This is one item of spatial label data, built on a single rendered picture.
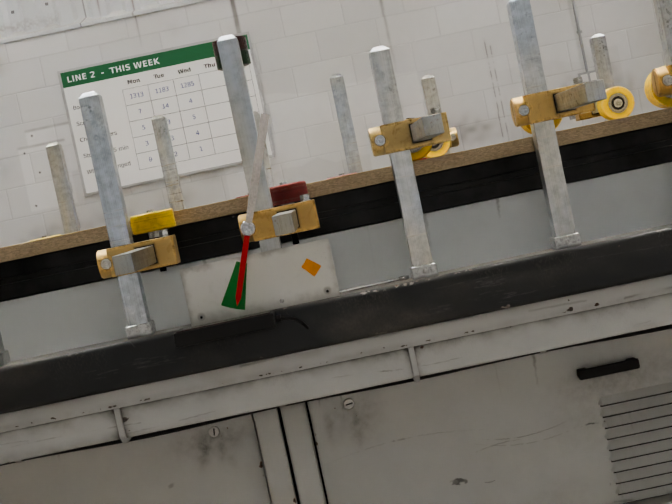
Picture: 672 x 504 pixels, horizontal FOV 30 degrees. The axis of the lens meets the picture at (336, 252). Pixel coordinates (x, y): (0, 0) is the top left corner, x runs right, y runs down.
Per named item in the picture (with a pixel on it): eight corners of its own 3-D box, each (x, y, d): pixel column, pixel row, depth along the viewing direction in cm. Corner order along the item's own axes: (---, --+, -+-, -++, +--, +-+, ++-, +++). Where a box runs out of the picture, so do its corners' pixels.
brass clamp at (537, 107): (596, 110, 213) (590, 81, 212) (518, 126, 213) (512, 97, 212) (589, 112, 219) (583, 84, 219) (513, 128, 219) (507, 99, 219)
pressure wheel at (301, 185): (317, 240, 224) (304, 177, 224) (273, 249, 224) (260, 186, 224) (317, 238, 232) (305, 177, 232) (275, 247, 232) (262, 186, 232)
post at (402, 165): (444, 319, 216) (388, 43, 213) (424, 323, 216) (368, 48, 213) (442, 317, 219) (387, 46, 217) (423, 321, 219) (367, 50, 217)
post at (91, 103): (157, 364, 216) (97, 89, 213) (137, 368, 216) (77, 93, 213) (159, 361, 219) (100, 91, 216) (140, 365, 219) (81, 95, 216)
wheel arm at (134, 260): (137, 277, 189) (131, 249, 189) (115, 281, 189) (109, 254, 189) (172, 260, 233) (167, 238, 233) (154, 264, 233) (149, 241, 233)
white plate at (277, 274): (340, 295, 214) (328, 238, 214) (191, 326, 214) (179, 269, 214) (340, 295, 215) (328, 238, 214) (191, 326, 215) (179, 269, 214)
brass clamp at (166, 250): (177, 264, 213) (171, 235, 213) (100, 280, 213) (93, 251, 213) (181, 262, 219) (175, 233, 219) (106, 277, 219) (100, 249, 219)
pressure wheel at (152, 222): (193, 264, 231) (180, 203, 231) (161, 272, 225) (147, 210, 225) (165, 269, 237) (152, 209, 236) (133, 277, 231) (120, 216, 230)
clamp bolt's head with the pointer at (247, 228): (243, 308, 213) (256, 222, 212) (229, 306, 213) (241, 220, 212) (244, 307, 214) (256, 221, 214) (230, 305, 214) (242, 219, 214)
